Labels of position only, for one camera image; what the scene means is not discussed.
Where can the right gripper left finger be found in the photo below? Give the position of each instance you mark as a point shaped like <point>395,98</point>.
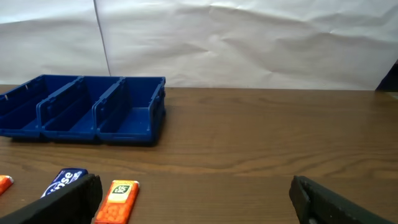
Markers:
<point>68,202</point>

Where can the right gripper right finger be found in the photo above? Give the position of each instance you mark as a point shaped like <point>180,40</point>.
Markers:
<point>323,207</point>

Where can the orange candy box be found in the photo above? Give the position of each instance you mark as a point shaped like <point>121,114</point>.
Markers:
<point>4,183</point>
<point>116,202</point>

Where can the blue candy pack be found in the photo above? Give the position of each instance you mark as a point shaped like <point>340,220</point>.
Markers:
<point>65,178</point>

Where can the blue tray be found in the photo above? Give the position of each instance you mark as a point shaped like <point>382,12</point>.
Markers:
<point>133,124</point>

